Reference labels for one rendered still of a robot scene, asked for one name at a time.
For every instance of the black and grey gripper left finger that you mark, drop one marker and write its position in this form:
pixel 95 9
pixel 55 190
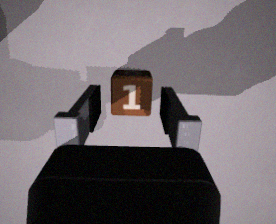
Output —
pixel 74 126

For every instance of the brown cube with white digit 0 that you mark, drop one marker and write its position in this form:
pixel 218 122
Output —
pixel 131 93

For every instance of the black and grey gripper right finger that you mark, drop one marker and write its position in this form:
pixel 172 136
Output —
pixel 184 130

